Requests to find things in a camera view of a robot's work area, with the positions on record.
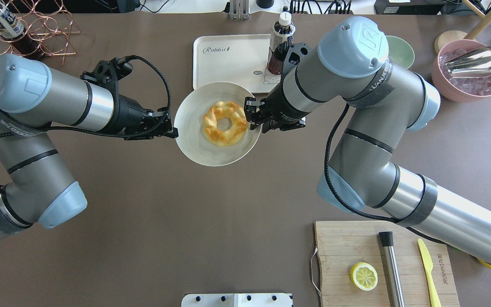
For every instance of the glazed twisted donut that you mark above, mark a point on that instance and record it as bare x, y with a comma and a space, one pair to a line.
224, 124

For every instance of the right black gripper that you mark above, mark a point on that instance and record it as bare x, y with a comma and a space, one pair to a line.
282, 107

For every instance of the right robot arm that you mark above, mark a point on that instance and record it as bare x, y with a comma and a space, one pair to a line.
352, 61

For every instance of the green ceramic bowl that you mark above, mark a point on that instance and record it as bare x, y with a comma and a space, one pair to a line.
400, 51

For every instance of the bottle in rack upper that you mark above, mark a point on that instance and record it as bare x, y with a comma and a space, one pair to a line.
13, 31

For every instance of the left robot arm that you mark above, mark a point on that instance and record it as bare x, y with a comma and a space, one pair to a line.
35, 99

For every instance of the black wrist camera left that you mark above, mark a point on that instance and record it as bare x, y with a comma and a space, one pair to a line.
107, 74

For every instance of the wooden mug tree stand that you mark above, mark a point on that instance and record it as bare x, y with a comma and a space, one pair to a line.
482, 21

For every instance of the yellow plastic knife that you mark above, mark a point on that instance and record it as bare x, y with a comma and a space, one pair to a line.
428, 267

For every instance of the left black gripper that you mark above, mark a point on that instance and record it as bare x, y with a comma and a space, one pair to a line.
129, 115

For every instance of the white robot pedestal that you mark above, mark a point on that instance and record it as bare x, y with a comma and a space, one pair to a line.
269, 299

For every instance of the cream rectangular tray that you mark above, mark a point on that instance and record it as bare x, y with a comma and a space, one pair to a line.
240, 59

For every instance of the aluminium frame post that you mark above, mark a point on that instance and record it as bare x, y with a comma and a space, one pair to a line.
239, 9

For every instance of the steel ice scoop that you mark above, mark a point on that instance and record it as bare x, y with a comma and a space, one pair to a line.
474, 64

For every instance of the white round plate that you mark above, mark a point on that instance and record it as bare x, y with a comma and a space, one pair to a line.
188, 121

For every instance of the half lemon slice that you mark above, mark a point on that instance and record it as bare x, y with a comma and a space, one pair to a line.
364, 276

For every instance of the steel muddler bar tool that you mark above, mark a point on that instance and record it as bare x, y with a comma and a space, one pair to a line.
391, 273

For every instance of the pink bowl with ice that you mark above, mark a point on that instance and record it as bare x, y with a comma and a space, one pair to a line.
459, 89

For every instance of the wooden cutting board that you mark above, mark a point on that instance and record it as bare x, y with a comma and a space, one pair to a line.
341, 244

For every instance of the yellow lemon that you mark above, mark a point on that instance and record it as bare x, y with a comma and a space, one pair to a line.
484, 263

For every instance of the dark tea bottle on tray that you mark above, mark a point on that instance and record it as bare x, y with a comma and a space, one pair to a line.
282, 34

